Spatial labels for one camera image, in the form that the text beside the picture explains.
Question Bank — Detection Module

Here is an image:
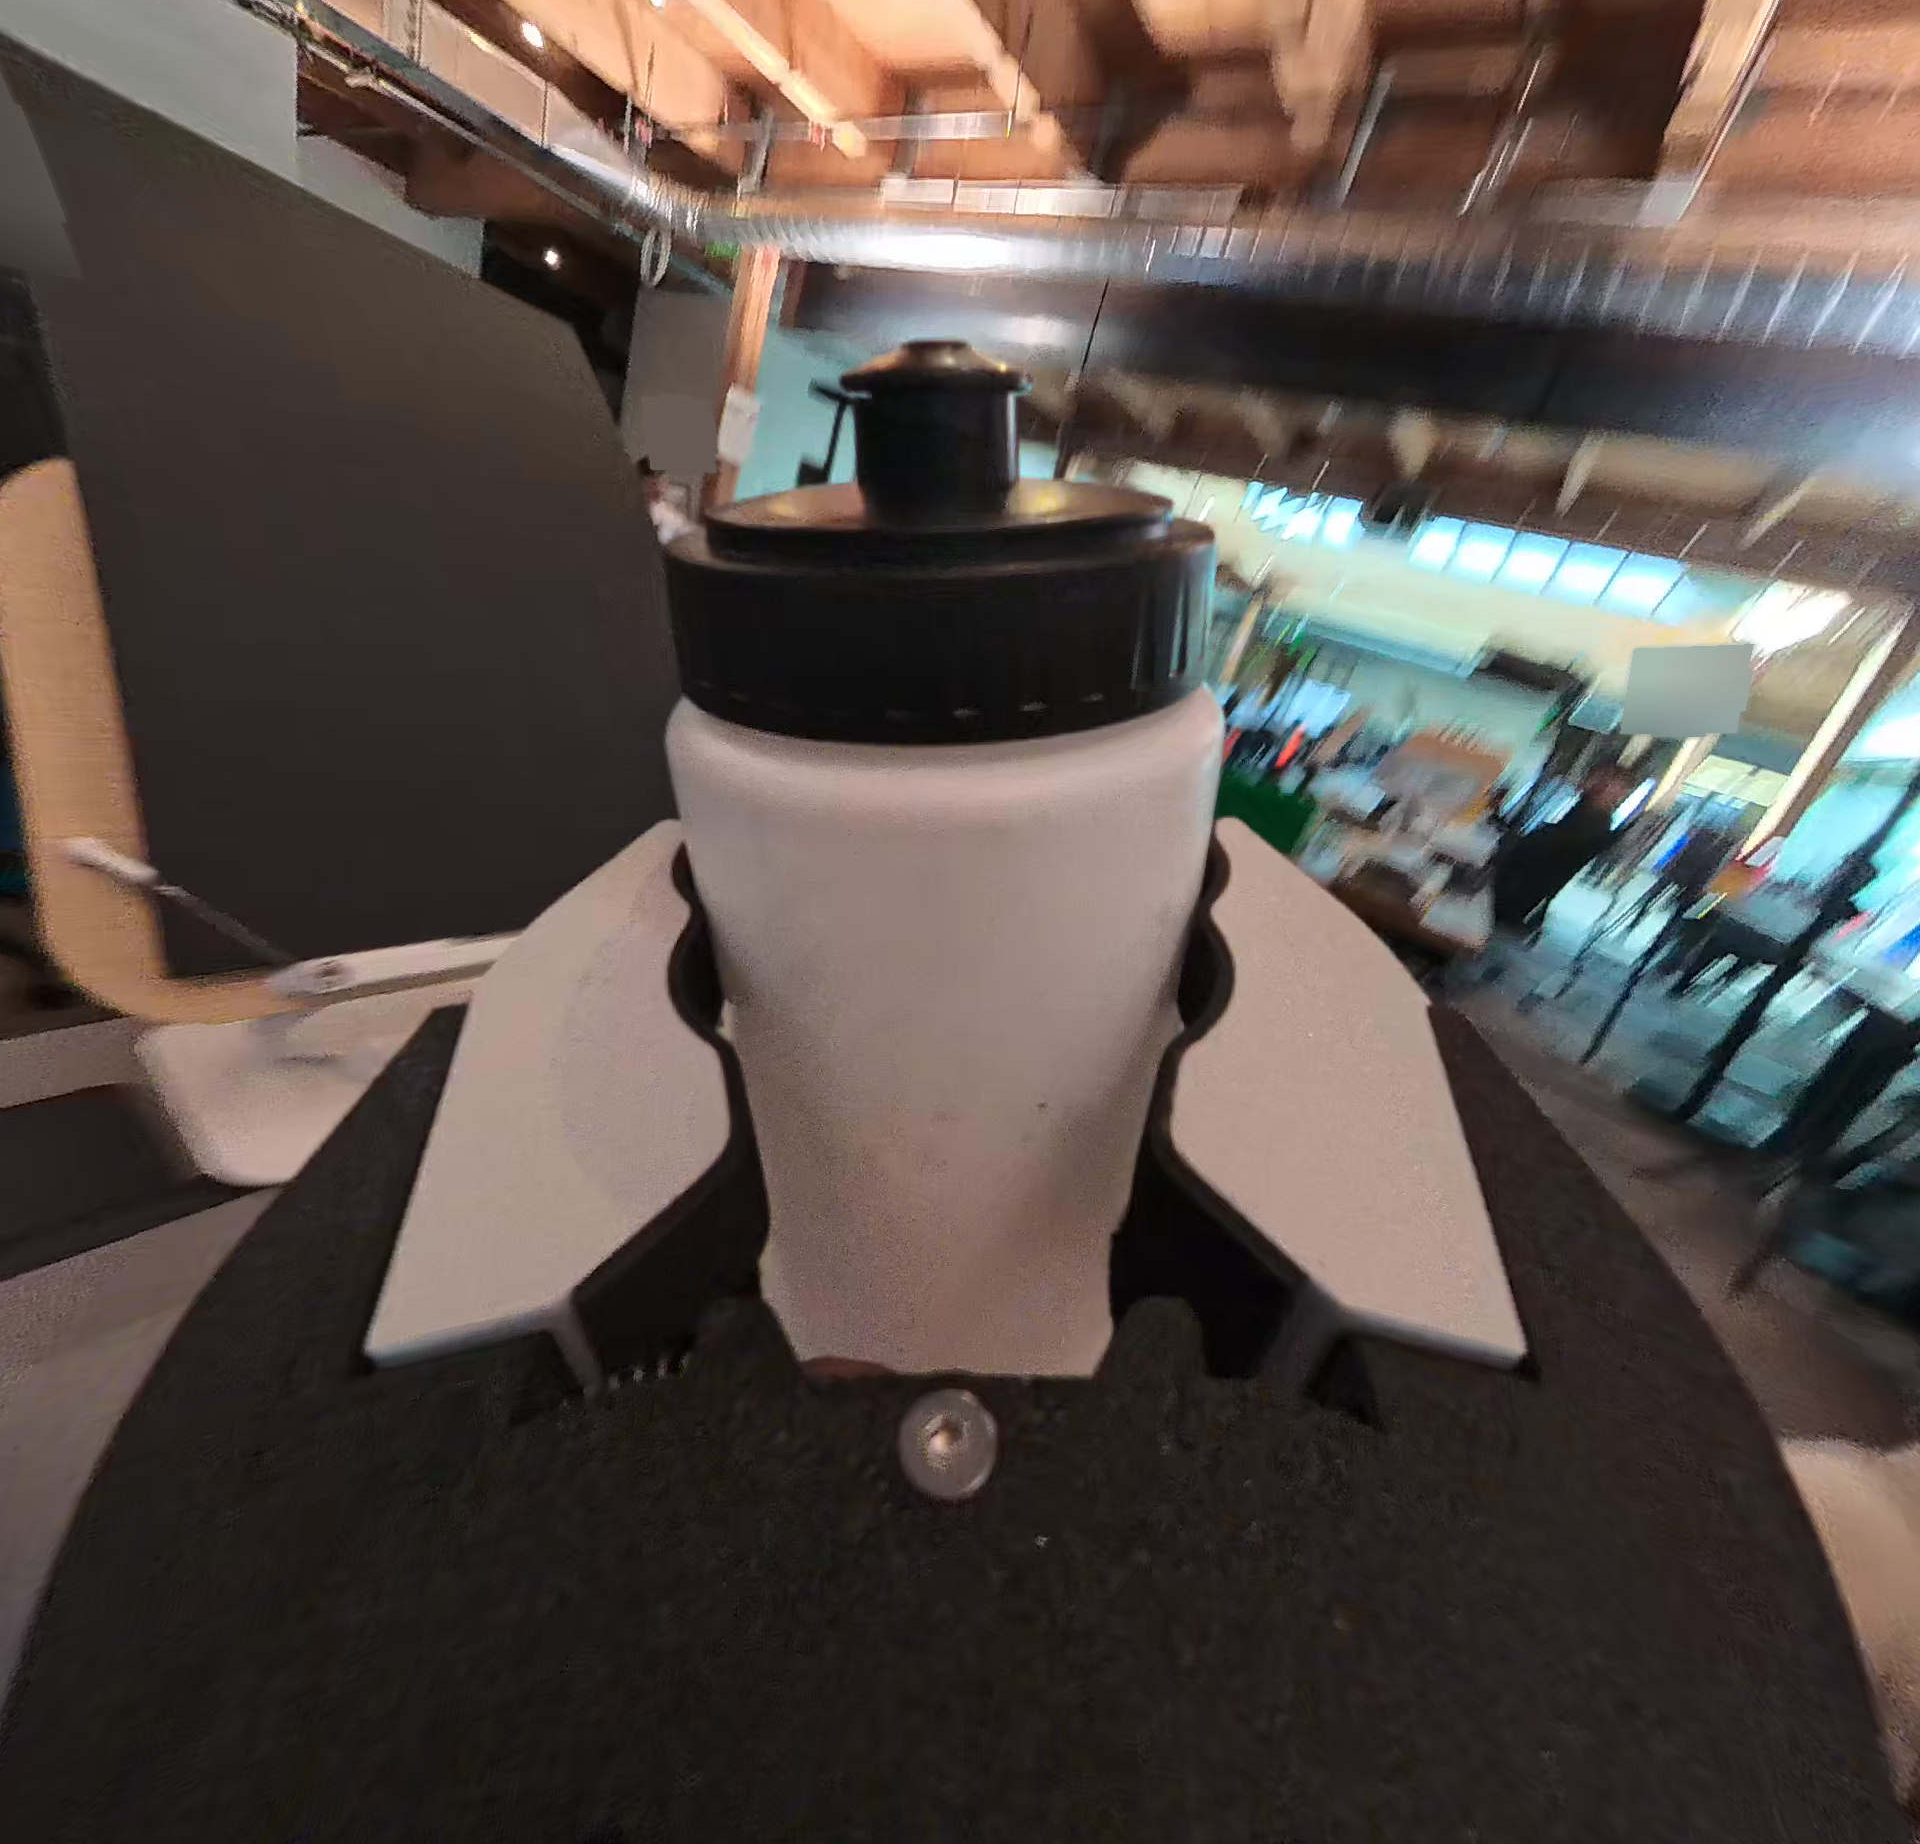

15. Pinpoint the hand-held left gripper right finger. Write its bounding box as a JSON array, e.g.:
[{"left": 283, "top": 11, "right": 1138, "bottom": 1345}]
[{"left": 1146, "top": 815, "right": 1530, "bottom": 1392}]

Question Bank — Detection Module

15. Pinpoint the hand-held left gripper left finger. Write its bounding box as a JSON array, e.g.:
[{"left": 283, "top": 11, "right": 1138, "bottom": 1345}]
[{"left": 363, "top": 819, "right": 766, "bottom": 1387}]

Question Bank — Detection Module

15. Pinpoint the white bottle black cap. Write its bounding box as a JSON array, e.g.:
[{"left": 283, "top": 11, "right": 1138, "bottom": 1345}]
[{"left": 663, "top": 340, "right": 1228, "bottom": 1376}]

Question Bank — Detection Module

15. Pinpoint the grey desk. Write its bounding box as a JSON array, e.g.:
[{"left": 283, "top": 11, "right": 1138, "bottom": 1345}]
[{"left": 0, "top": 1011, "right": 377, "bottom": 1665}]

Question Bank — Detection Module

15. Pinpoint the wood-framed black panel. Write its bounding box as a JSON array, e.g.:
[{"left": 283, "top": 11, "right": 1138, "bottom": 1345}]
[{"left": 0, "top": 37, "right": 684, "bottom": 1028}]

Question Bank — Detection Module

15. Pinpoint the silver ventilation duct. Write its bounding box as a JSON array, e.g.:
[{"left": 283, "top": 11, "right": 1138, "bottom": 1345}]
[{"left": 622, "top": 170, "right": 1920, "bottom": 361}]

